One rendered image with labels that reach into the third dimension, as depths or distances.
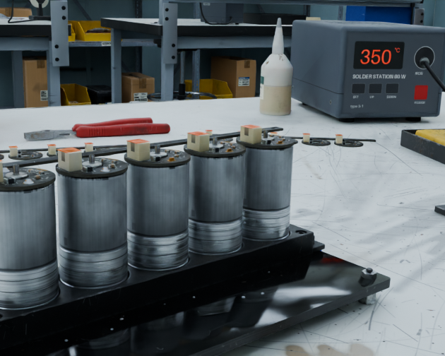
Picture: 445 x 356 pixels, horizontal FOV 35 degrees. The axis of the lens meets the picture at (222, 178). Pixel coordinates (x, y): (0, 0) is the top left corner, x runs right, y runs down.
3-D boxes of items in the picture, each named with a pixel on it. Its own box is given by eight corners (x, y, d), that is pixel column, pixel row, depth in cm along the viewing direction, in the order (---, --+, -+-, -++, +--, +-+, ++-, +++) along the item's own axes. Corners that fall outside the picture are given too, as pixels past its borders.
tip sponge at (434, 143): (508, 163, 55) (511, 143, 55) (446, 165, 54) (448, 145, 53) (455, 143, 62) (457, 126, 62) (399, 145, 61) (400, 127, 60)
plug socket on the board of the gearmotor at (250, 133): (265, 142, 29) (266, 126, 29) (251, 144, 29) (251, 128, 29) (253, 139, 30) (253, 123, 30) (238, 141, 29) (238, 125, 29)
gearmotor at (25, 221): (72, 321, 24) (68, 176, 23) (3, 341, 22) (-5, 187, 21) (39, 297, 26) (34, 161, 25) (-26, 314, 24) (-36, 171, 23)
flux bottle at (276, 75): (280, 109, 78) (284, 17, 75) (297, 114, 75) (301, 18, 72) (253, 111, 76) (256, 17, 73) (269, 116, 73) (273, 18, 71)
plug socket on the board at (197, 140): (214, 150, 28) (215, 133, 27) (197, 152, 27) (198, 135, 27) (201, 146, 28) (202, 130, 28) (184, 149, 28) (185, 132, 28)
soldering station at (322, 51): (441, 123, 72) (451, 27, 70) (335, 125, 69) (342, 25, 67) (376, 101, 86) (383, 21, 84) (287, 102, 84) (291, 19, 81)
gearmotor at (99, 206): (140, 300, 26) (140, 164, 24) (81, 318, 24) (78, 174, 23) (106, 279, 28) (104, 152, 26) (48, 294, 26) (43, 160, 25)
